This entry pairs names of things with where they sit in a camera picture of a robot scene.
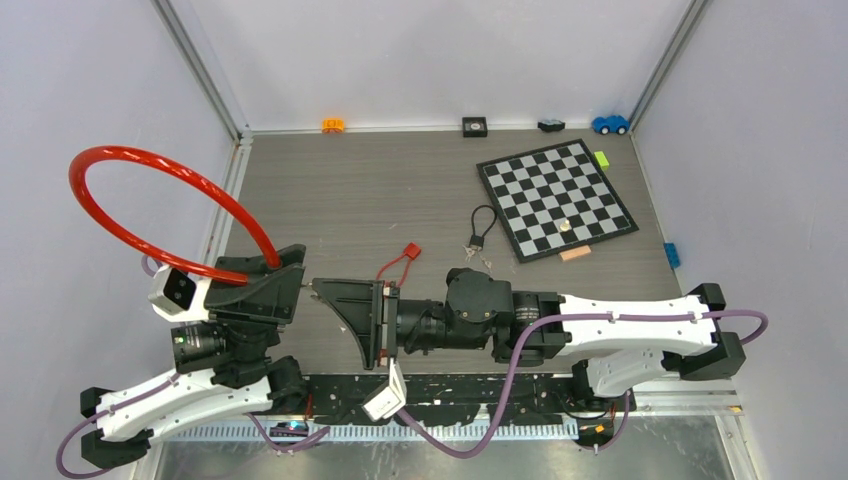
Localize small black toy car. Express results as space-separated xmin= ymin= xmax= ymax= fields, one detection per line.
xmin=537 ymin=119 xmax=565 ymax=133

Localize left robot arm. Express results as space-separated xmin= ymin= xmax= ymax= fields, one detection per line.
xmin=80 ymin=244 xmax=308 ymax=470

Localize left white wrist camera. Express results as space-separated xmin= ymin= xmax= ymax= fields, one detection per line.
xmin=147 ymin=266 xmax=211 ymax=324

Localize black cable padlock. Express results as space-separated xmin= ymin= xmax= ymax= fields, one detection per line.
xmin=467 ymin=205 xmax=498 ymax=250

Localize red hose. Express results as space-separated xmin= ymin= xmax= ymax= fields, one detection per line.
xmin=67 ymin=145 xmax=282 ymax=287

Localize small black box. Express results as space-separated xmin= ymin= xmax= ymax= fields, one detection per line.
xmin=462 ymin=116 xmax=488 ymax=138

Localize blue toy car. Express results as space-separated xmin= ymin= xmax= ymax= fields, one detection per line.
xmin=591 ymin=115 xmax=630 ymax=135

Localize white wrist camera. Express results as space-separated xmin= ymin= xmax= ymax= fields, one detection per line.
xmin=363 ymin=357 xmax=407 ymax=422
xmin=147 ymin=266 xmax=211 ymax=324

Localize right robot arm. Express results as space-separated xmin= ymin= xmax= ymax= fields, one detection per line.
xmin=311 ymin=268 xmax=746 ymax=411

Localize small silver keys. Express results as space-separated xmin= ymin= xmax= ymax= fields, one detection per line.
xmin=463 ymin=246 xmax=479 ymax=263

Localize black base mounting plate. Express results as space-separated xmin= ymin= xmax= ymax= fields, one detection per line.
xmin=265 ymin=373 xmax=624 ymax=427

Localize aluminium front rail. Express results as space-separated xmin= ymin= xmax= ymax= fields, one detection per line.
xmin=140 ymin=370 xmax=745 ymax=444

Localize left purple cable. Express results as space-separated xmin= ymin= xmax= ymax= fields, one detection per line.
xmin=54 ymin=254 xmax=333 ymax=480

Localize orange toy block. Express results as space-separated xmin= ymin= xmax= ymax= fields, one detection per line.
xmin=321 ymin=118 xmax=346 ymax=134

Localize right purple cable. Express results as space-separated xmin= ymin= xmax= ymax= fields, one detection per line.
xmin=396 ymin=308 xmax=771 ymax=461

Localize lime green block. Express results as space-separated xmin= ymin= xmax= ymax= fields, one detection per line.
xmin=594 ymin=151 xmax=610 ymax=171

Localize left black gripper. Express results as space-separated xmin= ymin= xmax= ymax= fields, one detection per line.
xmin=209 ymin=242 xmax=311 ymax=359

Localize tan wooden block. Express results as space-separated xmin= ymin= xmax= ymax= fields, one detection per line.
xmin=559 ymin=245 xmax=592 ymax=262

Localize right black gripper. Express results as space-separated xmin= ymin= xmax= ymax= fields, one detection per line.
xmin=309 ymin=281 xmax=488 ymax=373

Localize black white chessboard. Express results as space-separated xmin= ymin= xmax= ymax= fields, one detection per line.
xmin=476 ymin=139 xmax=639 ymax=263

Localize blue toy brick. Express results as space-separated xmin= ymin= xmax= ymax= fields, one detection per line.
xmin=663 ymin=242 xmax=682 ymax=270

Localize purple cable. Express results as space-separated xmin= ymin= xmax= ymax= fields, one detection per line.
xmin=396 ymin=308 xmax=771 ymax=461
xmin=54 ymin=254 xmax=333 ymax=480

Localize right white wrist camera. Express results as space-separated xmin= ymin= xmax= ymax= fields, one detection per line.
xmin=363 ymin=357 xmax=407 ymax=422

